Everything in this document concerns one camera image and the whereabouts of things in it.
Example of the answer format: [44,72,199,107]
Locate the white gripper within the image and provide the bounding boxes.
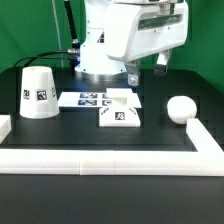
[104,1,188,86]

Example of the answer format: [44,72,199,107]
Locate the white lamp base block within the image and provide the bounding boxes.
[99,88,141,127]

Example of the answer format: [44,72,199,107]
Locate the white lamp bulb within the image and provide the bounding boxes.
[167,96,197,124]

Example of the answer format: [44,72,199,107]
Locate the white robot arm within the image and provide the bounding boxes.
[75,0,189,86]

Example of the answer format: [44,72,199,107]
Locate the white lamp shade cone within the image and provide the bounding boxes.
[20,66,59,119]

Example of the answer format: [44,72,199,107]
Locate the white marker sheet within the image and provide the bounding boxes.
[58,89,141,108]

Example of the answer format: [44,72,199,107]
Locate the white U-shaped fence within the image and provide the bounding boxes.
[0,119,224,177]

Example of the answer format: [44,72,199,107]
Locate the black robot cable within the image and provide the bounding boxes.
[13,0,81,68]

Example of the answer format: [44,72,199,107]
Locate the grey thin cable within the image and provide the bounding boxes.
[51,0,65,69]

